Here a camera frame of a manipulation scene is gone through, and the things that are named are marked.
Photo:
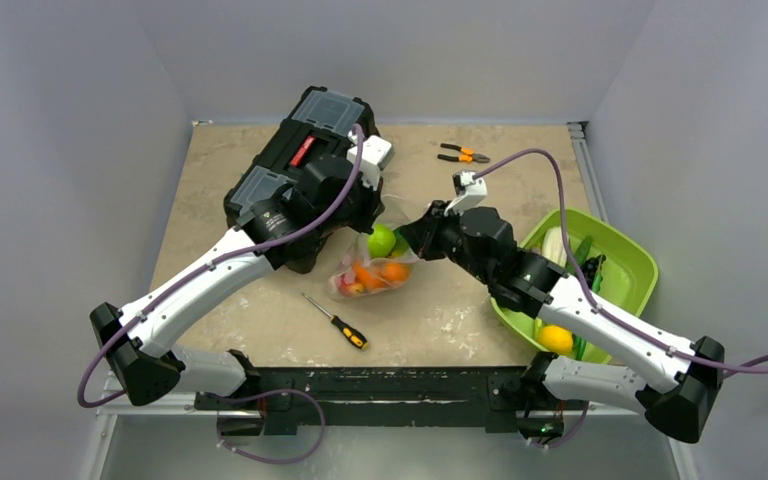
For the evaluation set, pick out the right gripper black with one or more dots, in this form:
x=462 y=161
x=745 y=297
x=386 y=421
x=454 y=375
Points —
x=430 y=227

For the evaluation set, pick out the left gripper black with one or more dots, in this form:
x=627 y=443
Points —
x=374 y=206

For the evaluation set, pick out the green apple toy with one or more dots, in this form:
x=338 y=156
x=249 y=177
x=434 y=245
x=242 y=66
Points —
x=381 y=242

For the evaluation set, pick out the green bok choy toy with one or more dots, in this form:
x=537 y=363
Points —
x=401 y=246

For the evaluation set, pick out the clear zip top bag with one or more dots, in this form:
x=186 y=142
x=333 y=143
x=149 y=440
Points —
x=398 y=211

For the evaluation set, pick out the orange tangerine toy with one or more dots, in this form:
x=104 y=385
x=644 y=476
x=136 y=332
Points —
x=395 y=273

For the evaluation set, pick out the red apple toy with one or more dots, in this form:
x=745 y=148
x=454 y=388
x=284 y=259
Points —
x=349 y=288

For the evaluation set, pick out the black grapes toy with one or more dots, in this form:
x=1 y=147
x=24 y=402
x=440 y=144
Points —
x=591 y=268

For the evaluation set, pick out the orange mango toy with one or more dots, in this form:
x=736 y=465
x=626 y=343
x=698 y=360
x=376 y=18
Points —
x=368 y=277

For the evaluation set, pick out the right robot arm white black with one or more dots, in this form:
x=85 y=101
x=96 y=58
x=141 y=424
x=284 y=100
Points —
x=668 y=379

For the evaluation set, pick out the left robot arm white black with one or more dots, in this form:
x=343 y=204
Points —
x=140 y=339

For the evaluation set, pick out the orange black pliers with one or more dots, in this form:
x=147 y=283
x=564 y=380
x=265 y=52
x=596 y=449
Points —
x=461 y=155

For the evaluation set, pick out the green cucumber toy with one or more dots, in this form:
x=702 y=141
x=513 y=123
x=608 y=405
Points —
x=581 y=253

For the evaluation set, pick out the yellow bell pepper toy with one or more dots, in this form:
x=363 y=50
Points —
x=556 y=339

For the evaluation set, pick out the yellow black screwdriver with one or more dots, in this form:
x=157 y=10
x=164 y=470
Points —
x=350 y=333

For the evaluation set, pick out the green plastic basin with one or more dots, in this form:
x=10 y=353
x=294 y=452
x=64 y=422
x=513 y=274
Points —
x=629 y=275

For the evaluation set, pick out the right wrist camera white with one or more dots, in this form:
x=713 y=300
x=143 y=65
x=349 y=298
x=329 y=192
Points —
x=470 y=190

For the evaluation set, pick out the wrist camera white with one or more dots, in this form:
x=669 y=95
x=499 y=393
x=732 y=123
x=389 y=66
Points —
x=470 y=190
x=375 y=156

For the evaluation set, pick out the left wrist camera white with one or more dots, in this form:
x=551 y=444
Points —
x=375 y=156

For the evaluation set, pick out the black toolbox red handle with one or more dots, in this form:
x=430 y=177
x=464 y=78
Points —
x=298 y=175

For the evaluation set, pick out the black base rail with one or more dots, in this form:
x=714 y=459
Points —
x=497 y=399

